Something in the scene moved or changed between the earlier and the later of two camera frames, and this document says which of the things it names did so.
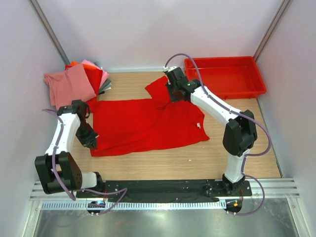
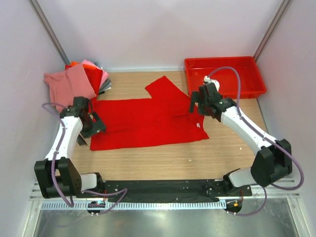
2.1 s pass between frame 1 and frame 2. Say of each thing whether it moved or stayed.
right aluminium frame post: stayed
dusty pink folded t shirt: stayed
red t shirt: moved
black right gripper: moved
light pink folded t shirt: stayed
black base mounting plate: stayed
